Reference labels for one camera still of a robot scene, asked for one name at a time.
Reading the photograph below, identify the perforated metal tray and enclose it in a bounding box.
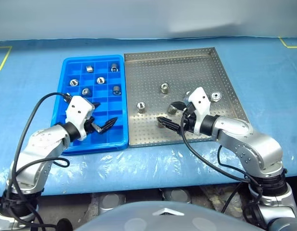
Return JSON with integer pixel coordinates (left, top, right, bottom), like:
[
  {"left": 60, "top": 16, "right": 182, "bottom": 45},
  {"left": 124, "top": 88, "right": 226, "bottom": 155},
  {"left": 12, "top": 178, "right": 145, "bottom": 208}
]
[{"left": 123, "top": 47, "right": 250, "bottom": 148}]

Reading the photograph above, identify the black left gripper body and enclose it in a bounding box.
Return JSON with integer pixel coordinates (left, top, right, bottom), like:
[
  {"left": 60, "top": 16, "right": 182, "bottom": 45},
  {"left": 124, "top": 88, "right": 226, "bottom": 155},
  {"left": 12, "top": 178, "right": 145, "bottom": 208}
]
[{"left": 83, "top": 117, "right": 101, "bottom": 134}]

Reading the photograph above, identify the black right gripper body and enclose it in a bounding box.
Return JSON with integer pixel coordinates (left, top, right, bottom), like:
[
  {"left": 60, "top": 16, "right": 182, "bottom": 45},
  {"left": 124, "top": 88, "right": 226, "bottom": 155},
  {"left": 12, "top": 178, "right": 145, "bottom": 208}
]
[{"left": 179, "top": 102, "right": 197, "bottom": 134}]

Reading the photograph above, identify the grey robot torso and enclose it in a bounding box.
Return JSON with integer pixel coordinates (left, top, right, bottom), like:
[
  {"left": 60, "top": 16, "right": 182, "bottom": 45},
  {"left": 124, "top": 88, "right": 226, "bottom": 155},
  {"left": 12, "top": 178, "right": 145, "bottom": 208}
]
[{"left": 76, "top": 201, "right": 274, "bottom": 231}]

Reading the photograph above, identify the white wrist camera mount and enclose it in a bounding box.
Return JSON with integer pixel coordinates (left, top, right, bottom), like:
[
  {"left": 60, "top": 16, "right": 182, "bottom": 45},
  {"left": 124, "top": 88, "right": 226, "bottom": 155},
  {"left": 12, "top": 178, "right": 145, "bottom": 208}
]
[
  {"left": 65, "top": 95, "right": 95, "bottom": 141},
  {"left": 187, "top": 87, "right": 211, "bottom": 134}
]

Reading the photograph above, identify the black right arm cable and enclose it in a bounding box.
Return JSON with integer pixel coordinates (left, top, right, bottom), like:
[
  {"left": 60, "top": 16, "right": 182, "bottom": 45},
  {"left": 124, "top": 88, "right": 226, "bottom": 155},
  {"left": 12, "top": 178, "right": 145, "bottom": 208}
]
[{"left": 181, "top": 113, "right": 264, "bottom": 212}]

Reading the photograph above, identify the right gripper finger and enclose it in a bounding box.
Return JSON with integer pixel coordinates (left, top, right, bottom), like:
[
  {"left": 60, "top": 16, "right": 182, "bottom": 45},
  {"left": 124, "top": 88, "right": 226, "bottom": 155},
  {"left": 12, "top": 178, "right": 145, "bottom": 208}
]
[
  {"left": 156, "top": 116, "right": 181, "bottom": 134},
  {"left": 169, "top": 101, "right": 188, "bottom": 111}
]

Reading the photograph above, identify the black round knob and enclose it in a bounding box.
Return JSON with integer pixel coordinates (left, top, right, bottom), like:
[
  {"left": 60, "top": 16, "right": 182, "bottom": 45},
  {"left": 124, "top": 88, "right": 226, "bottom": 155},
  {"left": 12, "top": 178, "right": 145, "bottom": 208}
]
[{"left": 55, "top": 218, "right": 73, "bottom": 231}]

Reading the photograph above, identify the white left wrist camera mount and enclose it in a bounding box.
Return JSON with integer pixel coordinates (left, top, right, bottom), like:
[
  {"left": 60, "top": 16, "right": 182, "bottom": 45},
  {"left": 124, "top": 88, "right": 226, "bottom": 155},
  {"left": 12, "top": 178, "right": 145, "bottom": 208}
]
[{"left": 65, "top": 95, "right": 95, "bottom": 141}]

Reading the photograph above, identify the blue compartment tray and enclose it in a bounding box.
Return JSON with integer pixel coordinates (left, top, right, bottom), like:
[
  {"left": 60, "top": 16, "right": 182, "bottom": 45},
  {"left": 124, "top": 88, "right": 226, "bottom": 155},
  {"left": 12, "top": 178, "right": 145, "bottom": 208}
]
[{"left": 50, "top": 54, "right": 129, "bottom": 156}]

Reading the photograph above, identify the grey round cylinder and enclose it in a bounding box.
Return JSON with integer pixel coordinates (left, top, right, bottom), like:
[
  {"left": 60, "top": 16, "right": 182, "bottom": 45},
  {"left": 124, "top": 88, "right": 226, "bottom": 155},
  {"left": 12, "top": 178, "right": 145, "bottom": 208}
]
[
  {"left": 99, "top": 192, "right": 126, "bottom": 215},
  {"left": 164, "top": 189, "right": 192, "bottom": 204}
]

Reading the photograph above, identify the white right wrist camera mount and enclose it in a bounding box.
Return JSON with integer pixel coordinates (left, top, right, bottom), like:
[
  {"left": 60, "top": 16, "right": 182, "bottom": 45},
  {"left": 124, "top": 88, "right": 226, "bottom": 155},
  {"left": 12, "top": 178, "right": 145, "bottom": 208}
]
[{"left": 187, "top": 87, "right": 211, "bottom": 134}]

